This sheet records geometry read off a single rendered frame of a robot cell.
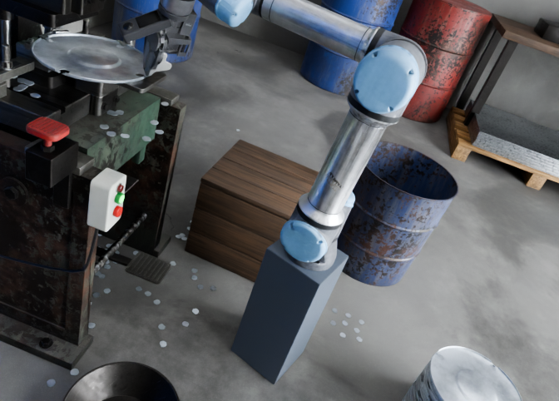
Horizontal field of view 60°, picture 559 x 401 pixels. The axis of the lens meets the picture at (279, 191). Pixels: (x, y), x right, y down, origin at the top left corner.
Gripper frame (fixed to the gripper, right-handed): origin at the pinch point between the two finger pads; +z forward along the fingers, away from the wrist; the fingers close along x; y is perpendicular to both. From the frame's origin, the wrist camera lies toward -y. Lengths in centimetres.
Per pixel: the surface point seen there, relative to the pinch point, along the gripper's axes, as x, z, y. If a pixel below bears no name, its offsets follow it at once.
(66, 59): 7.0, 3.8, -17.1
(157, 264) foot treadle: -28, 57, 10
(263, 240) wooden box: -29, 52, 48
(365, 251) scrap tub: -42, 53, 92
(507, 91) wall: 74, 76, 361
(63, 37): 20.3, 8.4, -14.4
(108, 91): 2.2, 9.8, -6.9
